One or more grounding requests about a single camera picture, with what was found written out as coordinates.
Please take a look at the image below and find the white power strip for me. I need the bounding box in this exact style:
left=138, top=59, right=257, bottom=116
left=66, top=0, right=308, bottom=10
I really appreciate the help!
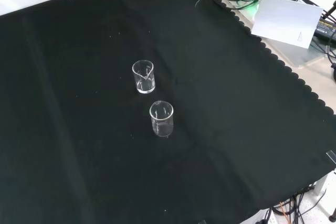
left=258, top=207, right=276, bottom=224

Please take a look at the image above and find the translucent gray plate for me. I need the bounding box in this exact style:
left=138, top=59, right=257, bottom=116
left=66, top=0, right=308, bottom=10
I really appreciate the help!
left=258, top=35, right=330, bottom=69

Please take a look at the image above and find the aluminium table leg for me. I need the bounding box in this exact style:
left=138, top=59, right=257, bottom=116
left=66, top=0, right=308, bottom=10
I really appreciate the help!
left=313, top=173, right=336, bottom=217

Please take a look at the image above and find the orange cable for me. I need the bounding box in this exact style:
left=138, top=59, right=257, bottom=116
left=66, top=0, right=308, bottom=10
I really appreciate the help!
left=278, top=201, right=292, bottom=224

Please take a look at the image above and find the black power adapter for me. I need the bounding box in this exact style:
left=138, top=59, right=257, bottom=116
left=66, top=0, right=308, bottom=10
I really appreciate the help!
left=313, top=16, right=336, bottom=42

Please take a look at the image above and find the black table cloth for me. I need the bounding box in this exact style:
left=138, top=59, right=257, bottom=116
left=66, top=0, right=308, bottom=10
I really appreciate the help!
left=0, top=0, right=336, bottom=224

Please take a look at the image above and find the clear glass beaker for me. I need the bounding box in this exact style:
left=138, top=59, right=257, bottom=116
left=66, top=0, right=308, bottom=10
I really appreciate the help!
left=132, top=60, right=156, bottom=94
left=149, top=100, right=174, bottom=138

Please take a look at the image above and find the pale paper board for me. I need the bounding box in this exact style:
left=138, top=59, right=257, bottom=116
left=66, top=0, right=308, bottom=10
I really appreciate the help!
left=251, top=0, right=324, bottom=49

